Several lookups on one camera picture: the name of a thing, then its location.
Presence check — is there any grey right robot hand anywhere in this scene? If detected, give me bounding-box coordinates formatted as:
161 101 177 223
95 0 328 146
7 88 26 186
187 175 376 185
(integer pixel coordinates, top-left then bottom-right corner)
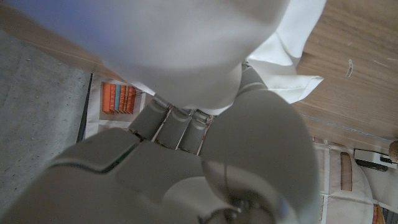
0 62 323 224

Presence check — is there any white tissue cloth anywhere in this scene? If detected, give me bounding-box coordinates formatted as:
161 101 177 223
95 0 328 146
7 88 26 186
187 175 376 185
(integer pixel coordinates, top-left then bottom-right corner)
9 0 327 116

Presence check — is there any printed bookshelf backdrop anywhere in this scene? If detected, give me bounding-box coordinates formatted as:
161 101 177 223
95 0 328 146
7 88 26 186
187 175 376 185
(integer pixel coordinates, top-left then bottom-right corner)
83 73 398 224

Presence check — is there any brown crumpled lump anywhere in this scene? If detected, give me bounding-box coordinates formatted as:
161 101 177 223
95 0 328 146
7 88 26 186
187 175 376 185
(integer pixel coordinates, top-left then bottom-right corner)
388 139 398 163

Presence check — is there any black backdrop stand pole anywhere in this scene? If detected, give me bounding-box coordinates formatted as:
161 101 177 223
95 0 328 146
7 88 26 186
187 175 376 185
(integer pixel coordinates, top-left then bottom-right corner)
76 73 94 144

